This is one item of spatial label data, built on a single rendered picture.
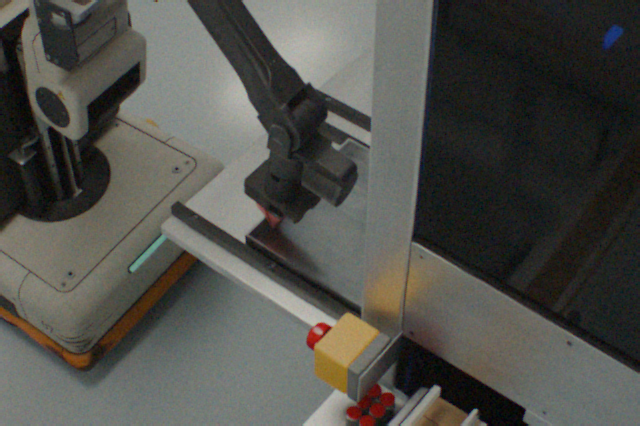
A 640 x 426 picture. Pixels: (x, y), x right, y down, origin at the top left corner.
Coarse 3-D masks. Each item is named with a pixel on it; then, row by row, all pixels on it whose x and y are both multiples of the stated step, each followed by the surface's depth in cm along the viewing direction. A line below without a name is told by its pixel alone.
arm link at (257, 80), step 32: (192, 0) 132; (224, 0) 131; (224, 32) 133; (256, 32) 134; (256, 64) 134; (288, 64) 137; (256, 96) 137; (288, 96) 136; (320, 96) 140; (288, 128) 137
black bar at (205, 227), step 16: (176, 208) 162; (192, 224) 161; (208, 224) 160; (224, 240) 158; (240, 256) 157; (256, 256) 156; (272, 272) 154; (288, 272) 154; (288, 288) 153; (304, 288) 152; (320, 304) 150; (336, 304) 150
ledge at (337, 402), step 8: (376, 384) 143; (336, 392) 142; (384, 392) 142; (392, 392) 142; (328, 400) 141; (336, 400) 141; (344, 400) 141; (352, 400) 141; (400, 400) 141; (320, 408) 140; (328, 408) 140; (336, 408) 140; (344, 408) 140; (400, 408) 140; (312, 416) 139; (320, 416) 139; (328, 416) 139; (336, 416) 139; (344, 416) 139; (304, 424) 139; (312, 424) 139; (320, 424) 139; (328, 424) 139; (336, 424) 139; (344, 424) 139; (384, 424) 139
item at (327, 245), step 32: (352, 160) 171; (352, 192) 166; (256, 224) 158; (288, 224) 162; (320, 224) 162; (352, 224) 162; (288, 256) 158; (320, 256) 158; (352, 256) 158; (320, 288) 152; (352, 288) 154
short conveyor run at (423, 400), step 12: (420, 396) 135; (432, 396) 131; (408, 408) 134; (420, 408) 130; (432, 408) 134; (444, 408) 134; (456, 408) 134; (396, 420) 133; (408, 420) 129; (420, 420) 133; (432, 420) 133; (444, 420) 133; (456, 420) 133; (468, 420) 129
